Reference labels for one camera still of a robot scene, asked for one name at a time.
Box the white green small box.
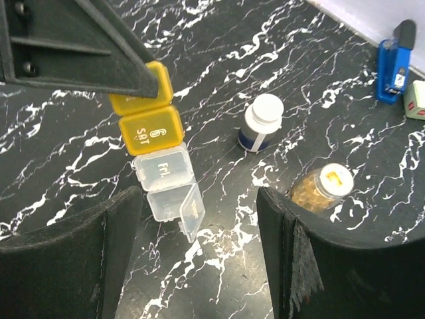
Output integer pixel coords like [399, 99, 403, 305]
[403, 80, 425, 121]

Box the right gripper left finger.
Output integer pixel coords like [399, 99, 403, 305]
[1, 186, 143, 318]

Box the yellow clear weekly pill organizer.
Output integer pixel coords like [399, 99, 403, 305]
[109, 61, 205, 243]

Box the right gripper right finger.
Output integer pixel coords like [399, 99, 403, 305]
[256, 187, 424, 318]

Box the white cap pill bottle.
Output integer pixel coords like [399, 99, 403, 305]
[238, 94, 284, 153]

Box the clear jar of yellow capsules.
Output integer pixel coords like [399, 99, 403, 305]
[290, 163, 354, 213]

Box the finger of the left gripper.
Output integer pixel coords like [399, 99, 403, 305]
[1, 0, 159, 98]

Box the blue black stapler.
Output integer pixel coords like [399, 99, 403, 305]
[376, 19, 416, 105]

